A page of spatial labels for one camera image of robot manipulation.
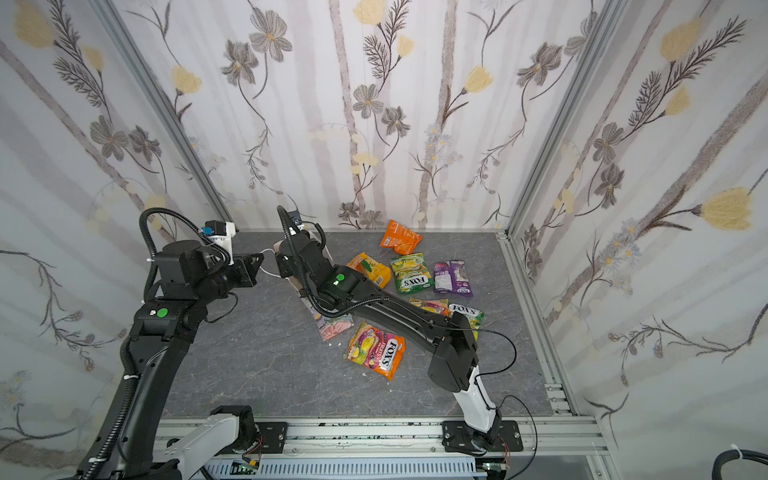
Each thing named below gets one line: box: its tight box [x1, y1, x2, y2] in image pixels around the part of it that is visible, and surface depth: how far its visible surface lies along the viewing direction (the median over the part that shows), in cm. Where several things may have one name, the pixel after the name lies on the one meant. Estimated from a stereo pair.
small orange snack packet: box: [380, 220, 423, 255], surface depth 117 cm
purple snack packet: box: [434, 260, 473, 297], surface depth 105 cm
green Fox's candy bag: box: [390, 253, 434, 294], surface depth 107 cm
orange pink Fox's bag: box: [343, 321, 407, 381], surface depth 88 cm
